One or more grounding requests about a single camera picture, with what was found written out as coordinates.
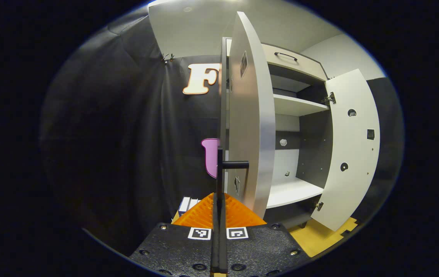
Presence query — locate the cabinet door with headphone sticker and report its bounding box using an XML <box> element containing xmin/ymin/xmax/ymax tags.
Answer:
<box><xmin>312</xmin><ymin>68</ymin><xmax>381</xmax><ymax>232</ymax></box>

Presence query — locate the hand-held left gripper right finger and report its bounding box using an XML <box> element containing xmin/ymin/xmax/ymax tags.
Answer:
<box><xmin>219</xmin><ymin>192</ymin><xmax>312</xmax><ymax>277</ymax></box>

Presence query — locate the beige double-door shoe cabinet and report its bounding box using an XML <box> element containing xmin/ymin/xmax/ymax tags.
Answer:
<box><xmin>219</xmin><ymin>37</ymin><xmax>333</xmax><ymax>229</ymax></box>

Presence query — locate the ceiling light panel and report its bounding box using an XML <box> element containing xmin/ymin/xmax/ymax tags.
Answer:
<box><xmin>148</xmin><ymin>0</ymin><xmax>243</xmax><ymax>6</ymax></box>

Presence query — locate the black backdrop cloth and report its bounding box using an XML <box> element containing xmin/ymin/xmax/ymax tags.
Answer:
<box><xmin>38</xmin><ymin>8</ymin><xmax>404</xmax><ymax>254</ymax></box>

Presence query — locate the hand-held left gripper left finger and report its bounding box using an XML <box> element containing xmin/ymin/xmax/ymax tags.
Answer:
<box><xmin>129</xmin><ymin>192</ymin><xmax>220</xmax><ymax>277</ymax></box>

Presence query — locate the cabinet door with camera sticker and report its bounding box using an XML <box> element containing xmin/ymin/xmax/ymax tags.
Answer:
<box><xmin>215</xmin><ymin>11</ymin><xmax>276</xmax><ymax>239</ymax></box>

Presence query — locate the beige cabinet drawer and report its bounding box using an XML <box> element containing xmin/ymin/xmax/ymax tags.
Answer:
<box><xmin>260</xmin><ymin>42</ymin><xmax>327</xmax><ymax>81</ymax></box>

